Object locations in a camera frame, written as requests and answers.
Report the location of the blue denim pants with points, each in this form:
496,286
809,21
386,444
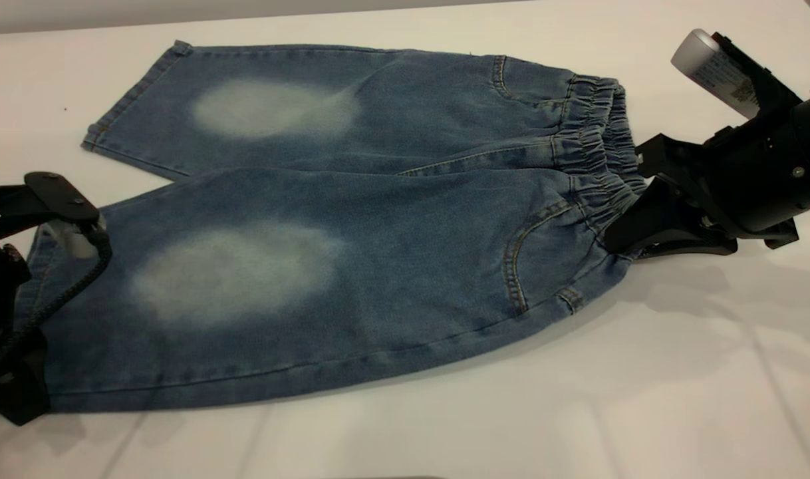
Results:
411,233

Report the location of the black left camera bracket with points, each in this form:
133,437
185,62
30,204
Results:
52,193

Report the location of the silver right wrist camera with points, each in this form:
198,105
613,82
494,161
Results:
707,65

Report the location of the black right camera bracket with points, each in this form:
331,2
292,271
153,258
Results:
774,90

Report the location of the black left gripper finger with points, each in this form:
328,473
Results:
22,379

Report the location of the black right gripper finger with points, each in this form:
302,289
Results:
651,219
704,243

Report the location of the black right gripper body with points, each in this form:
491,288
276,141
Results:
764,169

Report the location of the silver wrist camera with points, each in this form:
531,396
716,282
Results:
707,65
72,243

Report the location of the black camera bracket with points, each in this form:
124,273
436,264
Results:
774,90
52,193

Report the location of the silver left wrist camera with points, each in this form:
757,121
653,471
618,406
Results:
72,243

